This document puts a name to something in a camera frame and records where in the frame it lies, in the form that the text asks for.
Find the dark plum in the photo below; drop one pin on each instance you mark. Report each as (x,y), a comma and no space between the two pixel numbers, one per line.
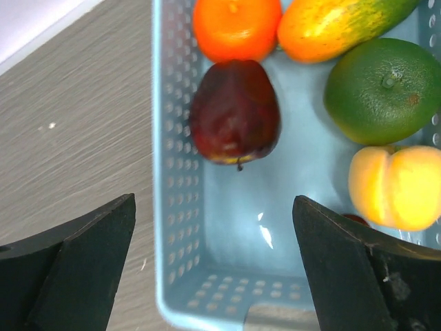
(357,219)

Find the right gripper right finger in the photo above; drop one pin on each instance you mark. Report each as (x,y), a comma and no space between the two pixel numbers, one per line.
(363,279)

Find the orange fruit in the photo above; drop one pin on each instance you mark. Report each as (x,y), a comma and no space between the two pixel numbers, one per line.
(234,29)

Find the dark red apple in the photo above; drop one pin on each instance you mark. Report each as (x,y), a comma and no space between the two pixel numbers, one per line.
(234,117)

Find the orange green mango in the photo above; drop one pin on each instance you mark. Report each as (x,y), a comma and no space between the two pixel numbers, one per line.
(317,31)

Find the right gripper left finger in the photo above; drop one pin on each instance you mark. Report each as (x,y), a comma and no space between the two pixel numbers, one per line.
(66,278)

